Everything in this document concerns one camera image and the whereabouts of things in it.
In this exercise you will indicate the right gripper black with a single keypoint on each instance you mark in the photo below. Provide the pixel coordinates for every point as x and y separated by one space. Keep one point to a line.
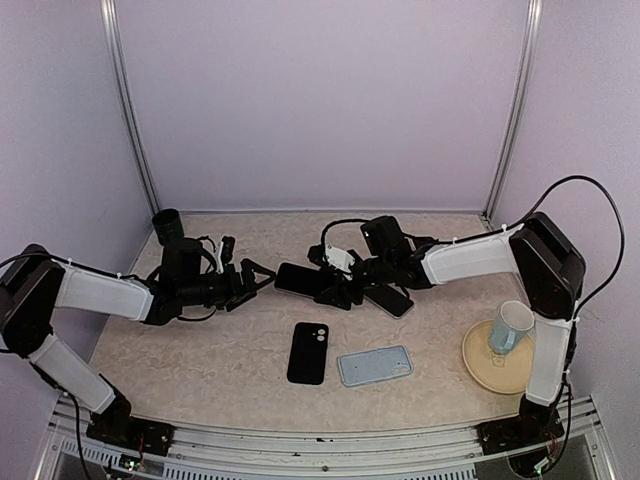
340 291

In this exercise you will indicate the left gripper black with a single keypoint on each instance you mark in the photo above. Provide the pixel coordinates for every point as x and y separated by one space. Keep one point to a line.
247 279

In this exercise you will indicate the dark phone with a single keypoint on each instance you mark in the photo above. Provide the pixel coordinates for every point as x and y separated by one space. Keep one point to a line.
389 300
303 281

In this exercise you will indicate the black phone case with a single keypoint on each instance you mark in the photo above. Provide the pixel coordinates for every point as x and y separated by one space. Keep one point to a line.
307 358

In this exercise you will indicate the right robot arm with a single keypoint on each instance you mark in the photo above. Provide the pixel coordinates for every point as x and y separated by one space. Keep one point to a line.
549 266

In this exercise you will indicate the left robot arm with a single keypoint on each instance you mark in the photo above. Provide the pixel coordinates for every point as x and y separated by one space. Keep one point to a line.
37 286

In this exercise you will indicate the light blue phone case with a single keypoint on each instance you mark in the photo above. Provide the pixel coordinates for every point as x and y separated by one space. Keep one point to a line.
374 366

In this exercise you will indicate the black cylindrical cup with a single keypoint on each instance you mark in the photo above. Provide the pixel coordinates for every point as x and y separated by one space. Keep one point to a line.
168 226

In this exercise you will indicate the light blue mug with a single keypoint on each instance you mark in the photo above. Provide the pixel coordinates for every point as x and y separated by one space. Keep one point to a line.
513 321

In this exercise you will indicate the beige plate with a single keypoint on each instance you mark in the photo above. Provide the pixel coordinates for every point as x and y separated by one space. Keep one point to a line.
502 374

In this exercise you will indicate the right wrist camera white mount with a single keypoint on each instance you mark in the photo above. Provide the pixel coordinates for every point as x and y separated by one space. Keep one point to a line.
340 260

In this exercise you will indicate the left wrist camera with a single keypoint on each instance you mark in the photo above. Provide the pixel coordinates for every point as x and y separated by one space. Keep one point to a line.
224 253

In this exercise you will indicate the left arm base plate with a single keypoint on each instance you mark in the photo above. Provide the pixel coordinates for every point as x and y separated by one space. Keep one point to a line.
146 436

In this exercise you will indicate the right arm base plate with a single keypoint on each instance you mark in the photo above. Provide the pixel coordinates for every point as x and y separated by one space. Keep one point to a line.
513 433

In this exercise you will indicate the front aluminium rail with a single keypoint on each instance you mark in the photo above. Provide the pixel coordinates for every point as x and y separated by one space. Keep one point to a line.
446 452

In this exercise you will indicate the left aluminium frame post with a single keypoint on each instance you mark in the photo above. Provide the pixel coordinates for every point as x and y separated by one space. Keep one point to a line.
114 43

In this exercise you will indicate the aluminium frame post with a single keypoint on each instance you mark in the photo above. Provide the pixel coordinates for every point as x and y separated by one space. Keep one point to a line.
517 108
114 43

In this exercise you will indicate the right aluminium frame post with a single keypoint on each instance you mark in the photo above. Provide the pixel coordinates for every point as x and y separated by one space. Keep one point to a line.
517 108

